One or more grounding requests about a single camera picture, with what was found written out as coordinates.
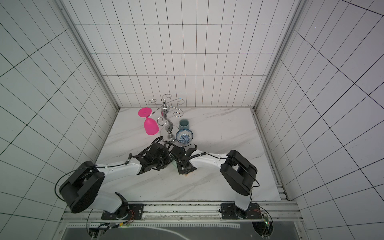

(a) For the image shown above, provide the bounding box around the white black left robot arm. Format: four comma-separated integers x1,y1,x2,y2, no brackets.
55,143,172,218

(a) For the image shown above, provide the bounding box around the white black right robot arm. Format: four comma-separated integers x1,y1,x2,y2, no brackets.
170,147,258,215

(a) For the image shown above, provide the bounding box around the blue white porcelain bowl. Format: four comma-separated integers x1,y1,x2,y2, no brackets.
176,129,194,144

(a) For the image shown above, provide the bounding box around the silver metal glass rack stand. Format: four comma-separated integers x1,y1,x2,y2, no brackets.
149,94,185,142

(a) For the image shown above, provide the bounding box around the pink plastic wine glass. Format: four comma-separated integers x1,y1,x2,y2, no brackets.
138,107,159,136

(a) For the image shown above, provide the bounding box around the teal ceramic cup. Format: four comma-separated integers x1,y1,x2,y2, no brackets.
179,119,190,130

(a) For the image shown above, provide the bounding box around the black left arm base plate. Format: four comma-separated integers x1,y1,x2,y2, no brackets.
101,204,145,221

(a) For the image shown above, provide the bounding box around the aluminium mounting rail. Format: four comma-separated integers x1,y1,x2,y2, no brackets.
62,201,305,231

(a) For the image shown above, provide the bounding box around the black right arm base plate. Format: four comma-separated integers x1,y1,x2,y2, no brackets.
219,203,263,220

